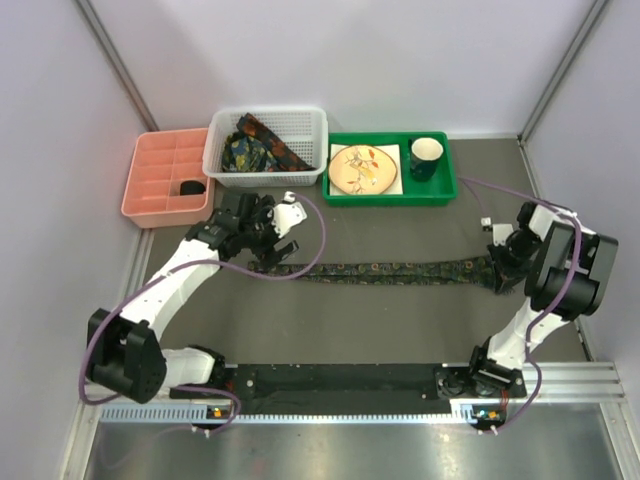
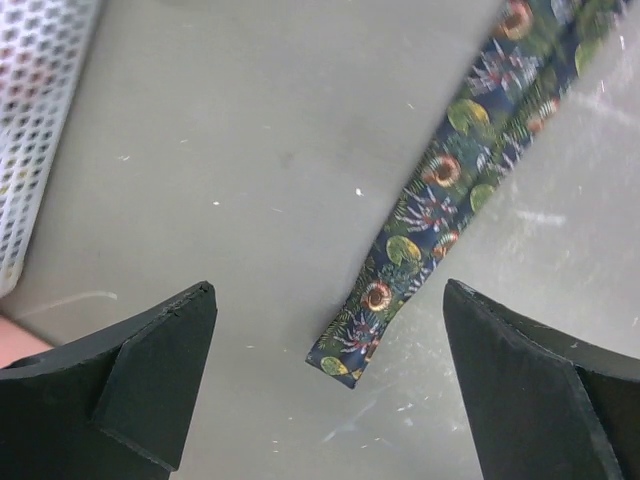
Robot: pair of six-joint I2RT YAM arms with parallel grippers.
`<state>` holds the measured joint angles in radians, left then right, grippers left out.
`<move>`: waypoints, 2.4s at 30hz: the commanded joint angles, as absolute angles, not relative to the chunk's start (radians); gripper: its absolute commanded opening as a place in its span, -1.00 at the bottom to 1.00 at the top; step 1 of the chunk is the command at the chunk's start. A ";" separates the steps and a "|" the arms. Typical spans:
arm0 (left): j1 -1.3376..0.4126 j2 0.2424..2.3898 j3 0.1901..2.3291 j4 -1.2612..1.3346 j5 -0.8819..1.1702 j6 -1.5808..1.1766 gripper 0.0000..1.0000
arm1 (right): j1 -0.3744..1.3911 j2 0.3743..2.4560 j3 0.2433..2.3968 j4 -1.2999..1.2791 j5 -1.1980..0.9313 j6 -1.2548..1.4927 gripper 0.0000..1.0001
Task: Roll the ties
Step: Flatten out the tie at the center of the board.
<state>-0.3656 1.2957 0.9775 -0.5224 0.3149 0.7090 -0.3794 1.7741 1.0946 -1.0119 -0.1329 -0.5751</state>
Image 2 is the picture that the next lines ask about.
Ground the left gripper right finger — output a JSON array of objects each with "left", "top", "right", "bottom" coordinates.
[{"left": 443, "top": 280, "right": 639, "bottom": 479}]

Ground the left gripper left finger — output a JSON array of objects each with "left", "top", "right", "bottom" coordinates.
[{"left": 1, "top": 281, "right": 217, "bottom": 480}]

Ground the green floral tie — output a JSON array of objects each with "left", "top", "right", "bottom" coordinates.
[{"left": 306, "top": 1, "right": 629, "bottom": 387}]

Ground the pink divided organizer box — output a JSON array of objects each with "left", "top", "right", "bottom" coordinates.
[{"left": 0, "top": 317, "right": 52, "bottom": 368}]

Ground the white perforated plastic basket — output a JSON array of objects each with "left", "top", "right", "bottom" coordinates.
[{"left": 1, "top": 0, "right": 103, "bottom": 295}]

